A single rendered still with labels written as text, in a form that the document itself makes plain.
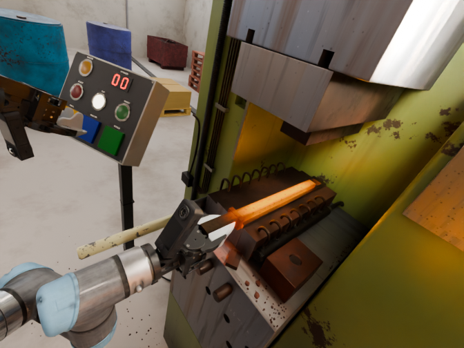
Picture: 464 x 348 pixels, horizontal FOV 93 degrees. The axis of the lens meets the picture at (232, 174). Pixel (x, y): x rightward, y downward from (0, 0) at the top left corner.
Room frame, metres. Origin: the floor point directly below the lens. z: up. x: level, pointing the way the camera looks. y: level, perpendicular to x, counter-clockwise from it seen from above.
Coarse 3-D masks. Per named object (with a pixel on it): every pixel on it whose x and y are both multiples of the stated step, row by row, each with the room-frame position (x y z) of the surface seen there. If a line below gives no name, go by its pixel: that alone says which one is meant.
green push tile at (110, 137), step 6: (108, 126) 0.60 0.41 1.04; (108, 132) 0.58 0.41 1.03; (114, 132) 0.58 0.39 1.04; (120, 132) 0.58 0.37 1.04; (102, 138) 0.58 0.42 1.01; (108, 138) 0.57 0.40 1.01; (114, 138) 0.57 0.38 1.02; (120, 138) 0.57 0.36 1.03; (102, 144) 0.57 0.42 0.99; (108, 144) 0.56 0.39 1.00; (114, 144) 0.56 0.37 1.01; (120, 144) 0.57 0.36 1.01; (108, 150) 0.55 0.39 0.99; (114, 150) 0.55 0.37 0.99
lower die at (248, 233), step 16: (272, 176) 0.68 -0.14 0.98; (288, 176) 0.69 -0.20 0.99; (304, 176) 0.73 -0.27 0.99; (224, 192) 0.52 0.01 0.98; (240, 192) 0.54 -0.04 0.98; (256, 192) 0.55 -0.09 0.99; (272, 192) 0.57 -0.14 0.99; (304, 192) 0.60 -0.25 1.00; (320, 192) 0.65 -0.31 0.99; (208, 208) 0.47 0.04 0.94; (224, 208) 0.44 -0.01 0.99; (272, 208) 0.48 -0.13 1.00; (288, 208) 0.51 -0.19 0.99; (304, 208) 0.53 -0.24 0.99; (256, 224) 0.41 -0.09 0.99; (272, 224) 0.42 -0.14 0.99; (288, 224) 0.45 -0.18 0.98; (240, 240) 0.38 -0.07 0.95; (256, 240) 0.36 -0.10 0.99
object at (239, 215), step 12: (288, 192) 0.56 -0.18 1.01; (300, 192) 0.59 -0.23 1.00; (252, 204) 0.46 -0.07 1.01; (264, 204) 0.47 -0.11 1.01; (276, 204) 0.50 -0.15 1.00; (228, 216) 0.38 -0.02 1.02; (240, 216) 0.39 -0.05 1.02; (252, 216) 0.43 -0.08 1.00; (204, 228) 0.33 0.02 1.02; (216, 228) 0.34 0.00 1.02; (240, 228) 0.39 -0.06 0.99
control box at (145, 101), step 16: (80, 64) 0.73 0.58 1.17; (96, 64) 0.72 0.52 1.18; (112, 64) 0.71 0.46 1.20; (80, 80) 0.70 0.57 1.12; (96, 80) 0.69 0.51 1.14; (112, 80) 0.68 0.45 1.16; (128, 80) 0.67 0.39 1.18; (144, 80) 0.67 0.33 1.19; (64, 96) 0.68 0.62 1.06; (80, 96) 0.67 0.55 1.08; (112, 96) 0.66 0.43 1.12; (128, 96) 0.65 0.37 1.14; (144, 96) 0.64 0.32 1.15; (160, 96) 0.68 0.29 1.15; (80, 112) 0.64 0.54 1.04; (96, 112) 0.63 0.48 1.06; (112, 112) 0.63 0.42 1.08; (128, 112) 0.62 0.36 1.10; (144, 112) 0.62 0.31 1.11; (160, 112) 0.69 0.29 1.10; (128, 128) 0.59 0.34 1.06; (144, 128) 0.62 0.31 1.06; (96, 144) 0.57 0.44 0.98; (128, 144) 0.56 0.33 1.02; (144, 144) 0.62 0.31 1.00; (128, 160) 0.56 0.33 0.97
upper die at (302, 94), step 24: (240, 48) 0.48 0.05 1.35; (264, 48) 0.45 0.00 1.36; (240, 72) 0.47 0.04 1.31; (264, 72) 0.43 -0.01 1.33; (288, 72) 0.40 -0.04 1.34; (312, 72) 0.37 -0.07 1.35; (336, 72) 0.36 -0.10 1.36; (240, 96) 0.46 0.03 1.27; (264, 96) 0.42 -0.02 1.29; (288, 96) 0.39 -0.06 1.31; (312, 96) 0.36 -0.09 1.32; (336, 96) 0.39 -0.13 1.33; (360, 96) 0.46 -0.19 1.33; (384, 96) 0.57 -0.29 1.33; (288, 120) 0.38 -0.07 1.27; (312, 120) 0.35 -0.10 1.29; (336, 120) 0.42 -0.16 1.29; (360, 120) 0.52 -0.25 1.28
